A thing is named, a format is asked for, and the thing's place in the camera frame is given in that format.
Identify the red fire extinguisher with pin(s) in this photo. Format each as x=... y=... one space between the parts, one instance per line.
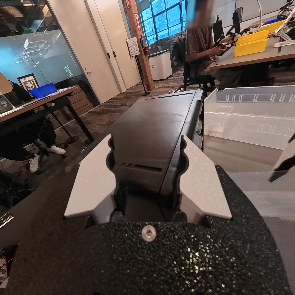
x=145 y=45

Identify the white double door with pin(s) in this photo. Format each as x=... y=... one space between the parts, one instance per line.
x=122 y=46

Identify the framed marker sign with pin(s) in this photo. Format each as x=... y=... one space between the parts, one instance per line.
x=27 y=83

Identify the wooden pillar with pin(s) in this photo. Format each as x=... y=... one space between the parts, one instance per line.
x=142 y=69

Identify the clear plastic storage bin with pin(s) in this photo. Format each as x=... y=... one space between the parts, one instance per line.
x=242 y=129

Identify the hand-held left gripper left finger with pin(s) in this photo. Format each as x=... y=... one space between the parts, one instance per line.
x=94 y=182

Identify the brown desk with black legs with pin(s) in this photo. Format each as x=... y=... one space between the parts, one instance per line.
x=23 y=110

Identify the blue plastic bin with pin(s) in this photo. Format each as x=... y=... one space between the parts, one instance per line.
x=43 y=91
x=272 y=22

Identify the cardboard box stack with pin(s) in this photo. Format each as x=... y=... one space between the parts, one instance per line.
x=80 y=101

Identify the black computer monitor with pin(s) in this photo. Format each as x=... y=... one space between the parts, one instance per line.
x=239 y=15

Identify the small clear plastic drawer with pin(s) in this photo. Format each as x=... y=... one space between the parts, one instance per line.
x=224 y=110

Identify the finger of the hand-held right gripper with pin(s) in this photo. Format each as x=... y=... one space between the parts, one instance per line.
x=287 y=156

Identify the white recycling cabinet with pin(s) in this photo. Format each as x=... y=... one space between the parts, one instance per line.
x=161 y=66

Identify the white sneaker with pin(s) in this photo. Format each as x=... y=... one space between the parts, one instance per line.
x=34 y=163
x=56 y=150

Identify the large grid window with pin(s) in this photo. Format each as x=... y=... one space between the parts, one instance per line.
x=166 y=20

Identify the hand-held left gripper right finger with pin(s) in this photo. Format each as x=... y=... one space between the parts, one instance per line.
x=202 y=182

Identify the grey office desk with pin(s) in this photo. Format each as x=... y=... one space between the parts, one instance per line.
x=253 y=57

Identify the black drawer cabinet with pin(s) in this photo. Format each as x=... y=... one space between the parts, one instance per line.
x=149 y=129

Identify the red arrow sign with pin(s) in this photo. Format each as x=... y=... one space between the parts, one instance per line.
x=137 y=22
x=127 y=4

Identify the black office chair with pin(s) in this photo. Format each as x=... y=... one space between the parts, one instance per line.
x=189 y=79

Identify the yellow plastic bin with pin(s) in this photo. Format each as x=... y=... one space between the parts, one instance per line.
x=274 y=27
x=251 y=48
x=253 y=35

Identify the white angled stand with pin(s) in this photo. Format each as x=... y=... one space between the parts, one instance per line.
x=284 y=39

